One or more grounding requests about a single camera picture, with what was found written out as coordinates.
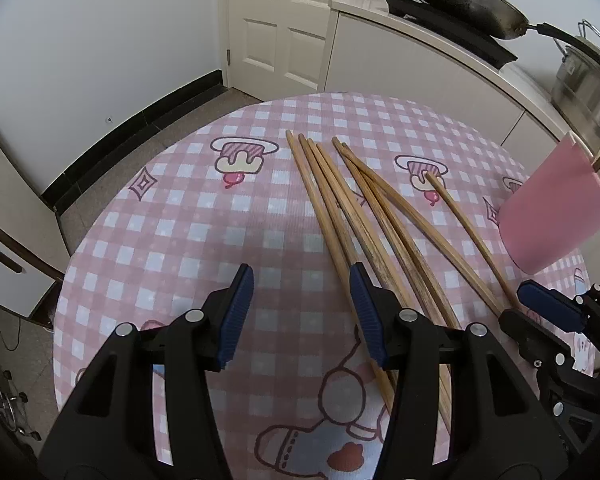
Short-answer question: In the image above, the white leaning board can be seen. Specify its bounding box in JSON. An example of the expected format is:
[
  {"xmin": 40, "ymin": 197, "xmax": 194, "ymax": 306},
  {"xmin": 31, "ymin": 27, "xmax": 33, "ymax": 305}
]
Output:
[{"xmin": 0, "ymin": 115, "xmax": 71, "ymax": 281}]

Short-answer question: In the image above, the white wooden cabinet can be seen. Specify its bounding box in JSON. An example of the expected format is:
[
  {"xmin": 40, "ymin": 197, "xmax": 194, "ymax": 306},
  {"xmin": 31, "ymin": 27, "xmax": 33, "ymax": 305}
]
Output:
[{"xmin": 0, "ymin": 210, "xmax": 65, "ymax": 318}]

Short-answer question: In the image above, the pink checked tablecloth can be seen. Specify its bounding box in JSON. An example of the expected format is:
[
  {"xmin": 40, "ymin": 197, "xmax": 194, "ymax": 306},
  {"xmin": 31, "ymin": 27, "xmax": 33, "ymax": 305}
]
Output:
[{"xmin": 51, "ymin": 91, "xmax": 598, "ymax": 480}]

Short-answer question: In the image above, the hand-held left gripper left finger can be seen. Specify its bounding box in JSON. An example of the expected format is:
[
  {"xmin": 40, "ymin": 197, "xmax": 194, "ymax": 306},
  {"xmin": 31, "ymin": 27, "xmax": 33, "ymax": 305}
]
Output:
[{"xmin": 37, "ymin": 262, "xmax": 256, "ymax": 480}]

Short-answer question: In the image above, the white panel door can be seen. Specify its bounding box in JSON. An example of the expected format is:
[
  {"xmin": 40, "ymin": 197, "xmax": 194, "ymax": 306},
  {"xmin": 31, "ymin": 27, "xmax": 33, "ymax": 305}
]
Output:
[{"xmin": 225, "ymin": 0, "xmax": 401, "ymax": 102}]

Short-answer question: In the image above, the pink cup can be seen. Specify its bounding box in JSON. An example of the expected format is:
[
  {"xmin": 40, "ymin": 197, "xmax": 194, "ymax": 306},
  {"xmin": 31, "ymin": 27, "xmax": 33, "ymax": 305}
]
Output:
[{"xmin": 500, "ymin": 131, "xmax": 600, "ymax": 272}]

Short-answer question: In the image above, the bunch of wooden chopsticks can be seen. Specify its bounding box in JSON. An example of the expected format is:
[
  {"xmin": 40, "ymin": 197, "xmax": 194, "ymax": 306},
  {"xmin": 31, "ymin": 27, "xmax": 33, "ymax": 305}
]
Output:
[{"xmin": 286, "ymin": 130, "xmax": 506, "ymax": 433}]

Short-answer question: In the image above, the black induction cooker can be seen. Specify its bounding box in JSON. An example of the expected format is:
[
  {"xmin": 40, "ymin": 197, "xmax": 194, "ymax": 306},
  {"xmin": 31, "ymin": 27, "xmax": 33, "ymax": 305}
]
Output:
[{"xmin": 381, "ymin": 0, "xmax": 518, "ymax": 68}]

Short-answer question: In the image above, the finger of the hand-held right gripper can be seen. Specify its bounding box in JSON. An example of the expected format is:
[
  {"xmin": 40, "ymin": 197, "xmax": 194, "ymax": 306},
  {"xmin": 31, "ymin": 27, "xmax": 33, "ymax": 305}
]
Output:
[
  {"xmin": 517, "ymin": 281, "xmax": 600, "ymax": 333},
  {"xmin": 498, "ymin": 309, "xmax": 574, "ymax": 368}
]

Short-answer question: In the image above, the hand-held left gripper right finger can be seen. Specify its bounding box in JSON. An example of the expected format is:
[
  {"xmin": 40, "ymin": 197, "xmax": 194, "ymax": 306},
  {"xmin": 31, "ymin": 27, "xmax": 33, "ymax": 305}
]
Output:
[{"xmin": 349, "ymin": 261, "xmax": 571, "ymax": 480}]

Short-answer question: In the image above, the black baseboard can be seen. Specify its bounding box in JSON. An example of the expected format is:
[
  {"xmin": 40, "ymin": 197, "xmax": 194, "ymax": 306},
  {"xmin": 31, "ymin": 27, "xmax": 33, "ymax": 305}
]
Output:
[{"xmin": 40, "ymin": 71, "xmax": 228, "ymax": 211}]

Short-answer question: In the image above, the metal folding frame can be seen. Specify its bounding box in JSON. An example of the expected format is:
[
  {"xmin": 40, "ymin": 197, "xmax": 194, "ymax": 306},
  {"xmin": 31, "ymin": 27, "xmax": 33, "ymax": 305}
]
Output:
[{"xmin": 0, "ymin": 370, "xmax": 43, "ymax": 443}]

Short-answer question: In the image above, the large steel steamer pot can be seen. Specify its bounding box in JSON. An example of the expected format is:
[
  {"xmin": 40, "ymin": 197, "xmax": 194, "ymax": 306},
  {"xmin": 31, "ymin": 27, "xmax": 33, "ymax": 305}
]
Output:
[{"xmin": 550, "ymin": 19, "xmax": 600, "ymax": 148}]

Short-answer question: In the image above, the steel wok with black handle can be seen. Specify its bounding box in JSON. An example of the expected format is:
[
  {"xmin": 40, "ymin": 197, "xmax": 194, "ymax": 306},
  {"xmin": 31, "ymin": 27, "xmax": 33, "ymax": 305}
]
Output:
[{"xmin": 399, "ymin": 0, "xmax": 600, "ymax": 68}]

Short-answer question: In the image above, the white counter cabinet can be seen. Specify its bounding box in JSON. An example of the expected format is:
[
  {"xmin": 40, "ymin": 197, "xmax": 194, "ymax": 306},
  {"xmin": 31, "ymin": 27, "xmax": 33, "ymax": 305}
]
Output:
[{"xmin": 322, "ymin": 0, "xmax": 600, "ymax": 196}]

